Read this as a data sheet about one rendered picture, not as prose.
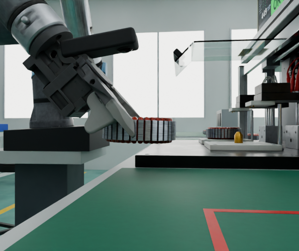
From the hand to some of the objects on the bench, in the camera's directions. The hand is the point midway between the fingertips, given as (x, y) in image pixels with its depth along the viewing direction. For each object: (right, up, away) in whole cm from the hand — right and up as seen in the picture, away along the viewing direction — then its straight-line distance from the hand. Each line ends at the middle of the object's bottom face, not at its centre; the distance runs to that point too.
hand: (143, 129), depth 44 cm
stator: (+25, -4, +49) cm, 55 cm away
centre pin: (+22, -4, +25) cm, 34 cm away
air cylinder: (+39, -5, +48) cm, 62 cm away
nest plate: (+22, -5, +25) cm, 34 cm away
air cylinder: (+37, -5, +23) cm, 44 cm away
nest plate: (+25, -5, +49) cm, 55 cm away
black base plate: (+25, -7, +37) cm, 45 cm away
